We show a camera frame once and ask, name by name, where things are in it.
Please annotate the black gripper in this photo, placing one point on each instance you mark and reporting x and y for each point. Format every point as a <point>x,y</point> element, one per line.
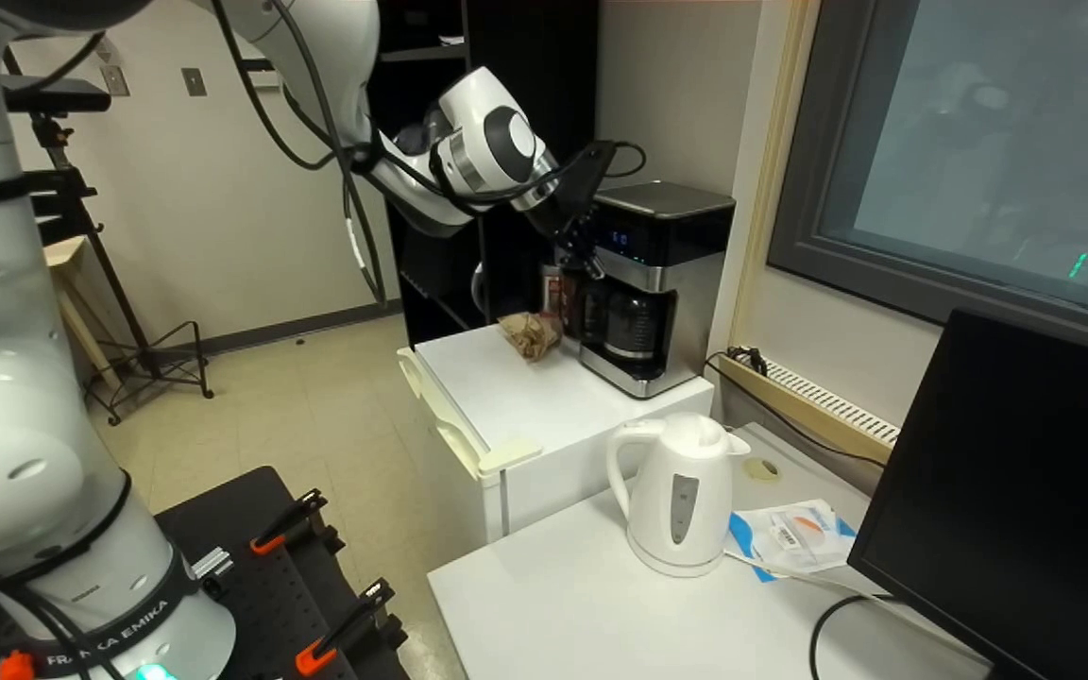
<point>573,192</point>

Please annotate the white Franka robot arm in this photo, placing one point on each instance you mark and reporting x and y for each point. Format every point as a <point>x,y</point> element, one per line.
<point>15,379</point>

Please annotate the black silver coffeemaker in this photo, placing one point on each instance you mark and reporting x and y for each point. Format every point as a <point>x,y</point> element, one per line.
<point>651,287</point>

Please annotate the black tall shelf cabinet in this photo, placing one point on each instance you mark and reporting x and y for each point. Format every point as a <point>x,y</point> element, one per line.
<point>480,163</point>

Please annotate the white mini fridge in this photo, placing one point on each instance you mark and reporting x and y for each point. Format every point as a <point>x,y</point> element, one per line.
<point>544,421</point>

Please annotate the white electric kettle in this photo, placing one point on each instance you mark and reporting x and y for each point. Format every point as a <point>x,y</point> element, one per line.
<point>676,494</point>

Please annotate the beige baseboard heater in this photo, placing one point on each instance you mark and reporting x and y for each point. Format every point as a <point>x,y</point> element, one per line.
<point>809,404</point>

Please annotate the blue white paper packet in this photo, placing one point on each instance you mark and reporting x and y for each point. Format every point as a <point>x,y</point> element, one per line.
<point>794,539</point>

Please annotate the orange black clamp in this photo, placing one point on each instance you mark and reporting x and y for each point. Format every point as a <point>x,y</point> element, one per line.
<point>289,523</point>
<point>344,629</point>

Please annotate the grey framed window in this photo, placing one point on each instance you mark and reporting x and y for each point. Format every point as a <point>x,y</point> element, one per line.
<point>982,154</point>

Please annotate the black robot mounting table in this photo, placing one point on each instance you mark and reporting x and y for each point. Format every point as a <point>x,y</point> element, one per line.
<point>267,578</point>

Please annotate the black computer monitor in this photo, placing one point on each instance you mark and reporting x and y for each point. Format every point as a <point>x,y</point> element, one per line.
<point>1022,504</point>

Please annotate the black camera tripod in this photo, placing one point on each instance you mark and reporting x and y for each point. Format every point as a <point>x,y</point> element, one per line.
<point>92,251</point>

